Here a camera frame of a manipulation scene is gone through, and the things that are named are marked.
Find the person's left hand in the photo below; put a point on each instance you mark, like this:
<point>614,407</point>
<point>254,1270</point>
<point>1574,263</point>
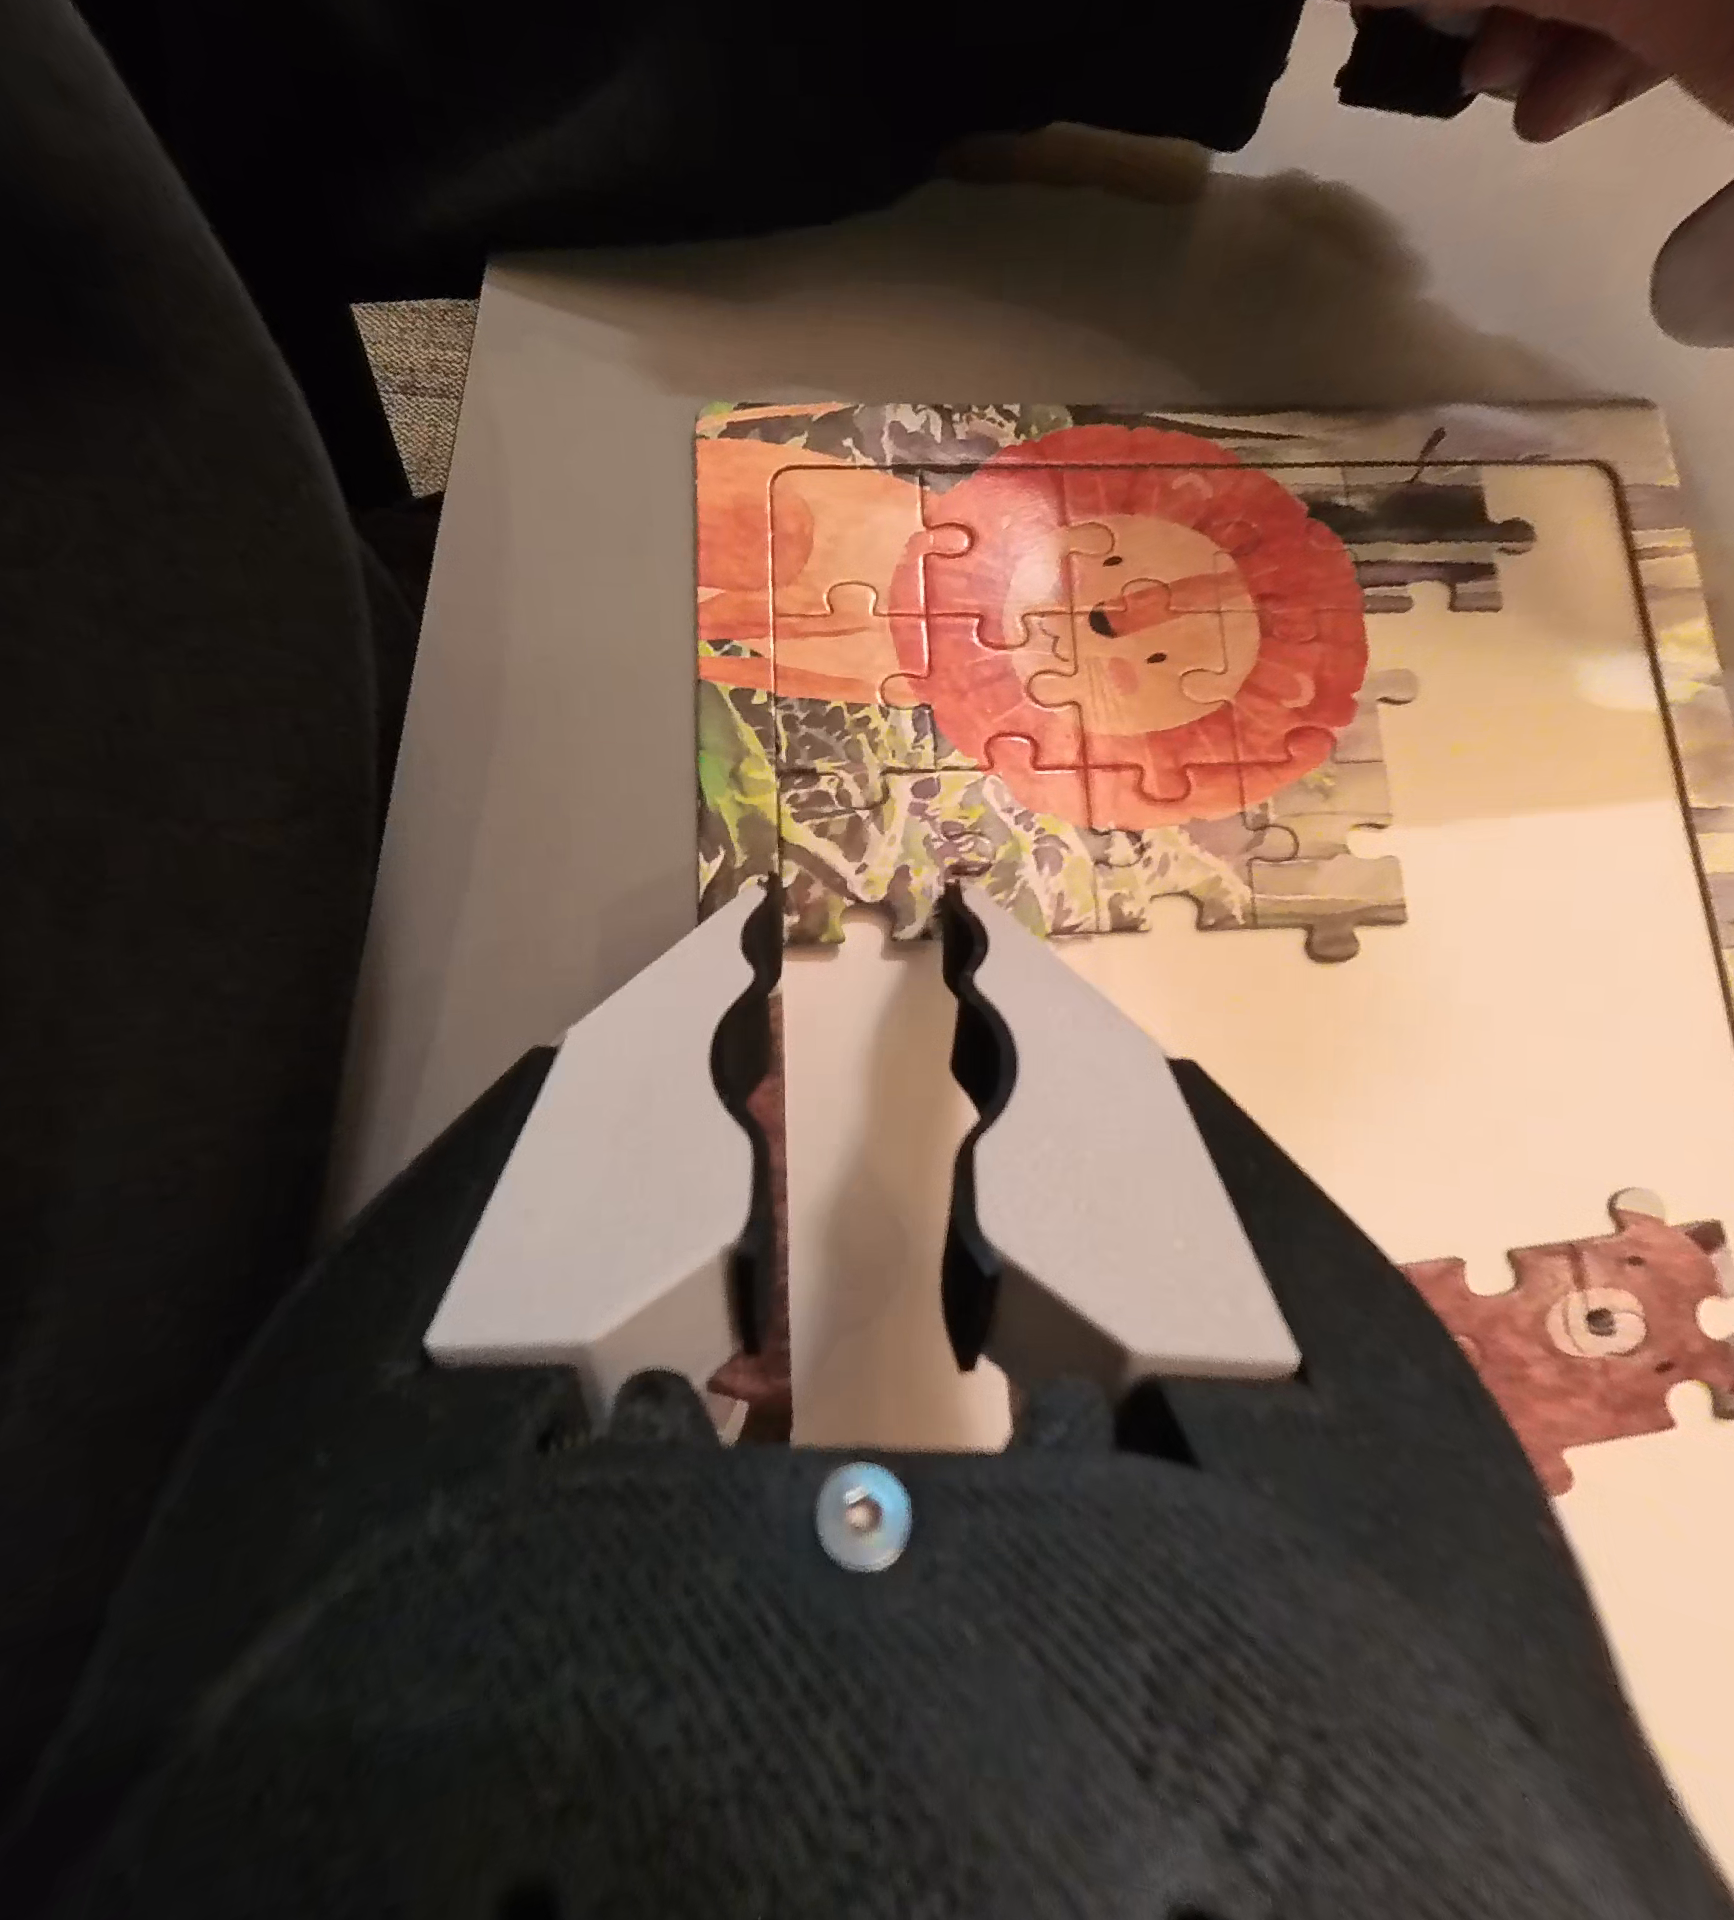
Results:
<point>1677,61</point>

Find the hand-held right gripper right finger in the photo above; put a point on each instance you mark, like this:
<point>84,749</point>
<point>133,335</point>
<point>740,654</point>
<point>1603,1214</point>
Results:
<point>1122,1201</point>

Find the joined brown bear puzzle section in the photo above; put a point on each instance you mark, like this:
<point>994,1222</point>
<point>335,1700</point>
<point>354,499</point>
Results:
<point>1556,1381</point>

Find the lion jigsaw puzzle board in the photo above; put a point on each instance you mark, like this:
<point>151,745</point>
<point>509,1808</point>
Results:
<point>1482,1051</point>

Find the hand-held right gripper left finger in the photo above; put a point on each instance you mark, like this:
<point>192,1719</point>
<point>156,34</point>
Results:
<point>613,1201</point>

